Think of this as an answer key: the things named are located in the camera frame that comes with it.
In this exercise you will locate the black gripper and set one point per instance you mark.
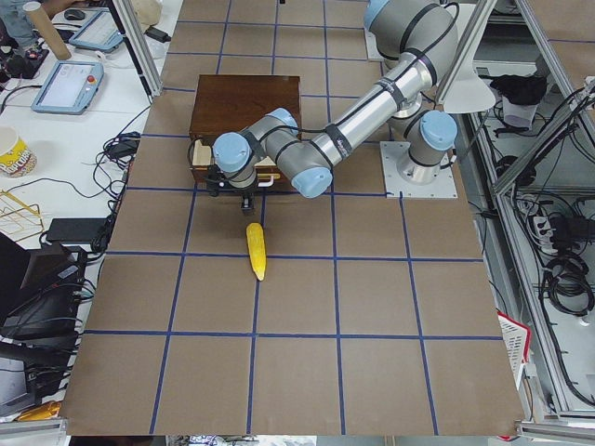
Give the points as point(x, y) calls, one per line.
point(244, 193)

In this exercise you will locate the white drawer handle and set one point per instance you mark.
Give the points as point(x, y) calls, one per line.
point(266, 182)

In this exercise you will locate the light wood drawer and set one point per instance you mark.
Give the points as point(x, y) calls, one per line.
point(201, 157)

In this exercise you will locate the yellow corn cob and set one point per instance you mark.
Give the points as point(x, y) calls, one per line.
point(257, 249)

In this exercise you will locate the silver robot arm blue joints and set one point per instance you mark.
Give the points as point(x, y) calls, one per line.
point(420, 36)

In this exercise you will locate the dark wooden drawer cabinet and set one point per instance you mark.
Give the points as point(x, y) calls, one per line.
point(229, 103)

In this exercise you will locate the black power brick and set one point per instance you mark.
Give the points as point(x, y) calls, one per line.
point(75, 229)

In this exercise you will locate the black power adapter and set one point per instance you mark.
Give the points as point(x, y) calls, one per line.
point(158, 35)

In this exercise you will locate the near blue teach pendant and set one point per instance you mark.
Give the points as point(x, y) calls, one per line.
point(69, 88)

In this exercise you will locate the blue teach pendant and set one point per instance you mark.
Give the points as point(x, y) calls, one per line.
point(69, 88)
point(98, 33)

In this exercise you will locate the beige cap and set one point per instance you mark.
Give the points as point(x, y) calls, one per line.
point(149, 12)

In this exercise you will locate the far blue teach pendant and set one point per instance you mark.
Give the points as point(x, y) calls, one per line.
point(98, 33)

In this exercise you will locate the popcorn paper cup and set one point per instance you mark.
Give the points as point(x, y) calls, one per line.
point(17, 160)

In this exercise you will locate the cardboard tube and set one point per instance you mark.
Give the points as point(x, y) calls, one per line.
point(42, 23)

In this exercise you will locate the black computer mouse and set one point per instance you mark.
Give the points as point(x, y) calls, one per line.
point(73, 14)

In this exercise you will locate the white red plastic basket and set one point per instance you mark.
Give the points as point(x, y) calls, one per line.
point(517, 339)

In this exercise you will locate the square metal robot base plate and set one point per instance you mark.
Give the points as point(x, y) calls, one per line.
point(403, 178)

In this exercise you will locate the gold wire rack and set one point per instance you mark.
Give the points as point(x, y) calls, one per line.
point(20, 221)

